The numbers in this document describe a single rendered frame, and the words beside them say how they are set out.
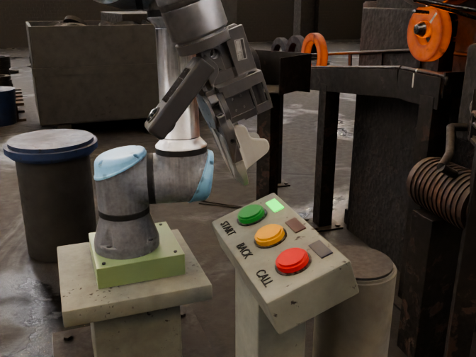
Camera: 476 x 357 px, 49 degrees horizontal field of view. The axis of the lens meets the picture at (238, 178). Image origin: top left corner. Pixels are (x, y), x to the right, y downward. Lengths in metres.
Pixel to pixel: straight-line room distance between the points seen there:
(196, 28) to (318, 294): 0.34
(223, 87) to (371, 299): 0.37
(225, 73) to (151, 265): 0.63
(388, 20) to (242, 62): 1.24
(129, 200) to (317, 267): 0.64
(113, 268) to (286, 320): 0.64
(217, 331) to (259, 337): 0.86
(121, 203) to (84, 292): 0.21
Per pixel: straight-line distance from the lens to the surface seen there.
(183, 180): 1.16
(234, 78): 0.69
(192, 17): 0.65
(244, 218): 0.76
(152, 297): 1.17
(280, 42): 2.52
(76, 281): 1.26
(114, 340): 1.28
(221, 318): 1.62
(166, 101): 0.67
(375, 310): 0.82
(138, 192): 1.17
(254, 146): 0.71
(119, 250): 1.21
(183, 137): 1.15
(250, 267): 0.67
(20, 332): 1.68
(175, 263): 1.22
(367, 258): 0.85
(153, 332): 1.29
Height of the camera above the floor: 0.90
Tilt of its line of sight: 19 degrees down
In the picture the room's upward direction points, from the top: straight up
